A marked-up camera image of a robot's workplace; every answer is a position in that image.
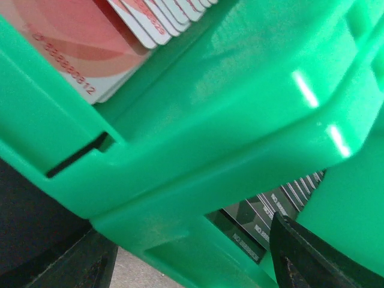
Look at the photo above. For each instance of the red white credit card stack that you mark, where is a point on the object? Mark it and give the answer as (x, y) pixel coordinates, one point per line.
(97, 45)

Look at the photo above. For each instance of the green bin with black cards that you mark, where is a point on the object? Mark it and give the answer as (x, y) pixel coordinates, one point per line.
(180, 234)

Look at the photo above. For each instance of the black credit card stack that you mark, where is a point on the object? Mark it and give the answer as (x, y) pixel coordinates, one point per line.
(248, 223)

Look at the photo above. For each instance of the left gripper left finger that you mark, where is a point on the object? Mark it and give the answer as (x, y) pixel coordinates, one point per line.
(88, 263)

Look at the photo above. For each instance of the green bin with red cards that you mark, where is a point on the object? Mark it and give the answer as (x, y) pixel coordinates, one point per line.
(50, 134)

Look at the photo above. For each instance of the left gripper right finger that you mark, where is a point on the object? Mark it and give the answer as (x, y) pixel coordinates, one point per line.
(302, 259)

